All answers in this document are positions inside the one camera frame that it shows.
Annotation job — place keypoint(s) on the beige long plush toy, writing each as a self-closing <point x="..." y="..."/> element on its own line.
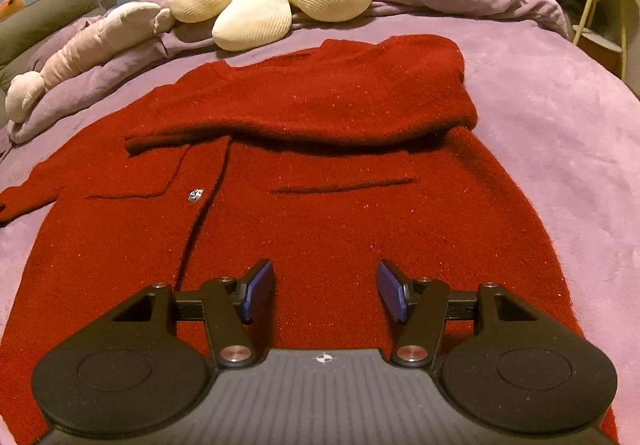
<point x="80" y="50"/>

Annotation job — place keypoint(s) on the red wool coat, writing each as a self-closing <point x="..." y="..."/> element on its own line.
<point x="310" y="205"/>

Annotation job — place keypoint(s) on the purple bed sheet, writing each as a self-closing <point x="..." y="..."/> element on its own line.
<point x="550" y="125"/>

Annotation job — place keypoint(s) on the orange plush toy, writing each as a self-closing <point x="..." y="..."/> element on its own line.
<point x="9" y="8"/>

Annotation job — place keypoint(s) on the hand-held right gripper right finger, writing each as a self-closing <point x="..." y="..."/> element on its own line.
<point x="391" y="289"/>

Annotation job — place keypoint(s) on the yellow side table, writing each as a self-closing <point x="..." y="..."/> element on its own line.
<point x="602" y="10"/>

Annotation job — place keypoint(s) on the olive green pillow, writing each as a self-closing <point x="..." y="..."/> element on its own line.
<point x="35" y="22"/>

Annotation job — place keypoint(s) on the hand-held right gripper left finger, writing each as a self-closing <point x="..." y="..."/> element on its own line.
<point x="260" y="290"/>

